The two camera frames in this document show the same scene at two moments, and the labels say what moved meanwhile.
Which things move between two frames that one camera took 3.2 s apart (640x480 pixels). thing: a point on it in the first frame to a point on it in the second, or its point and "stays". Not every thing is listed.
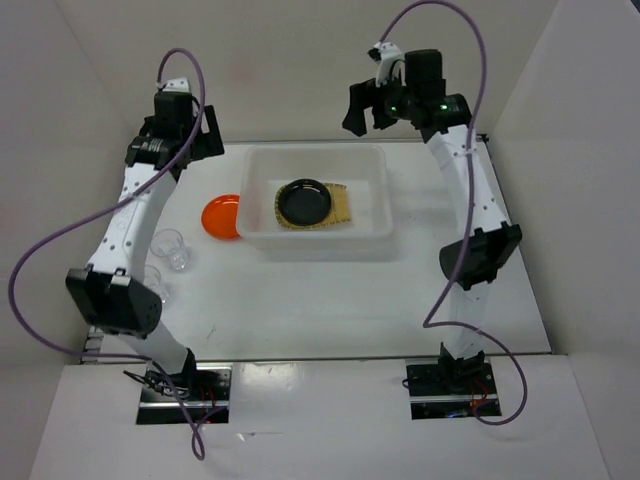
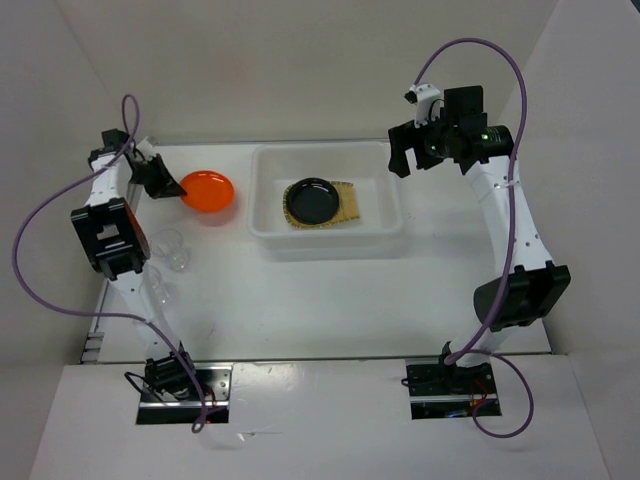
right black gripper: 361,96 to 406,136
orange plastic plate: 219,217 to 207,191
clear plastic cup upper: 169,243 stays
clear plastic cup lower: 152,280 stays
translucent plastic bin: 315,198 stays
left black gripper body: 190,129 to 143,173
